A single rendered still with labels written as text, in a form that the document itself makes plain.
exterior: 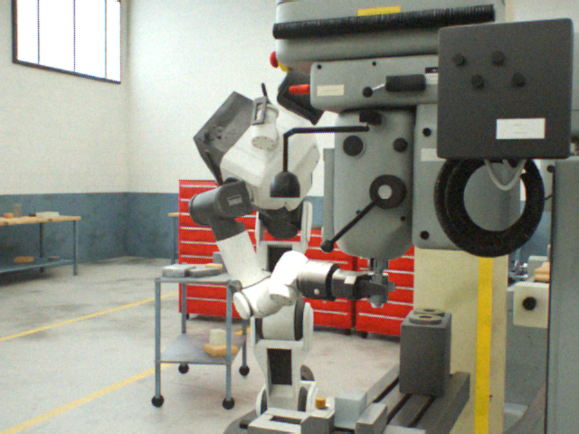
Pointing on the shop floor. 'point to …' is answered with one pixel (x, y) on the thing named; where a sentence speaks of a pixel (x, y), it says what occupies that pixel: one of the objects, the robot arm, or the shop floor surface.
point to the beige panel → (470, 321)
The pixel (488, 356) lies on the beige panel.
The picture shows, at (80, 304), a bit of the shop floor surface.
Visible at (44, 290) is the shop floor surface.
